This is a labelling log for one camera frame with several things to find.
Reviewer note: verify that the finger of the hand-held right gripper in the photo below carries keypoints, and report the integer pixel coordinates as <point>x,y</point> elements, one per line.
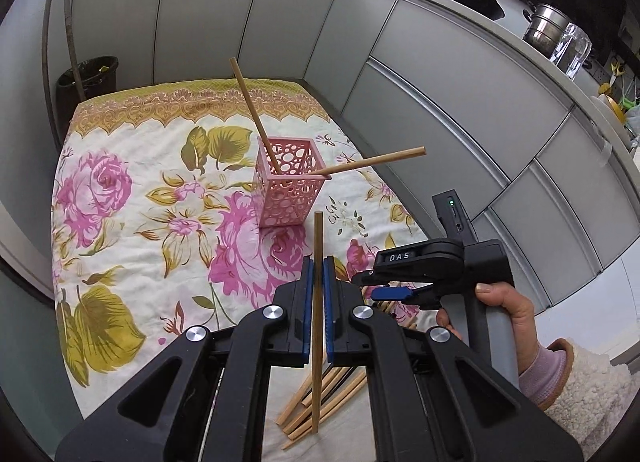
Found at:
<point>392,294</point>
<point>425,267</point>

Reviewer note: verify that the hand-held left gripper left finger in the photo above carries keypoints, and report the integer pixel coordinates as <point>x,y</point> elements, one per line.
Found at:
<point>308,322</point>

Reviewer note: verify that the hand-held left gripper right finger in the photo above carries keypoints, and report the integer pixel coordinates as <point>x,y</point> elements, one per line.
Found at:
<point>328,322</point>

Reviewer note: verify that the pile of wooden chopsticks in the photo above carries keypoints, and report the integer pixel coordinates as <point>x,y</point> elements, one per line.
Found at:
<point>345,394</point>

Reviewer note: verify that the tan bamboo chopstick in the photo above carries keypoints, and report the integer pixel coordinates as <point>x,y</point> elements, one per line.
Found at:
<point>380,158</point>
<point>247,97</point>
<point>318,242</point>

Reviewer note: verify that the pink perforated utensil holder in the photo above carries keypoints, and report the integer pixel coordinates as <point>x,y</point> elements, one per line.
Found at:
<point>280,202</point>

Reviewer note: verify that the person's right forearm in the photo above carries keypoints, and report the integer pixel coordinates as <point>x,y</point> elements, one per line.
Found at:
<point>575,392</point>

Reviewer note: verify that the person's right hand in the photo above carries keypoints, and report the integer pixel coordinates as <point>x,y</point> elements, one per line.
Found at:
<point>522,327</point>

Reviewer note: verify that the grey kitchen cabinets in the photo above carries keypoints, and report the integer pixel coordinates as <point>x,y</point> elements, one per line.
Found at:
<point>440,92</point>

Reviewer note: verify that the yellow bowl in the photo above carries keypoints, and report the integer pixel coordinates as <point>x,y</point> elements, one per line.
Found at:
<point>615,107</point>

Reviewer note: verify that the floral printed blanket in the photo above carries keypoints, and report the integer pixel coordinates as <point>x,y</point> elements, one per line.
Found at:
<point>150,162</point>

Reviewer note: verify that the steel steamer pot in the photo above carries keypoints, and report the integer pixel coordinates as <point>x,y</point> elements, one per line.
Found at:
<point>545,30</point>

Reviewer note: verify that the black trash bin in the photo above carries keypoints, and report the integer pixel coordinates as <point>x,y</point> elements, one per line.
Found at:
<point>95,80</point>

